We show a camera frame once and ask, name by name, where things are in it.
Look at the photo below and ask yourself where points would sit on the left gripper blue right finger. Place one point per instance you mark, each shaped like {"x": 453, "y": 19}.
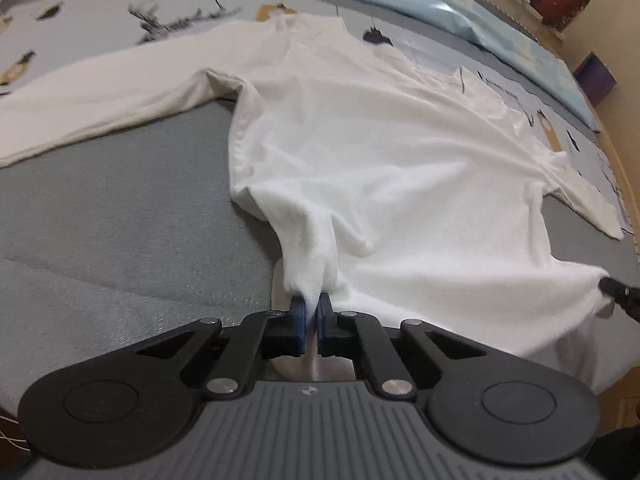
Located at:
{"x": 361, "y": 339}

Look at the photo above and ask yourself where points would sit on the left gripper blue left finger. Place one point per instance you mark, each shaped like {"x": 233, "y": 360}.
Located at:
{"x": 248, "y": 348}

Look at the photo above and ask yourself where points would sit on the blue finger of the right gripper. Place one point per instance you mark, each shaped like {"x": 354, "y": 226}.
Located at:
{"x": 627, "y": 297}

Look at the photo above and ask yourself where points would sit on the white long sleeve shirt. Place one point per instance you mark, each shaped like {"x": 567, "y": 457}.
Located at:
{"x": 398, "y": 191}

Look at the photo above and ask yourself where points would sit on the grey deer print bed sheet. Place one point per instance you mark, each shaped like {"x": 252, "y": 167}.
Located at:
{"x": 116, "y": 239}

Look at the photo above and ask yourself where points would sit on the purple box by wall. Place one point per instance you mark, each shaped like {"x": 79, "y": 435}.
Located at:
{"x": 595, "y": 79}

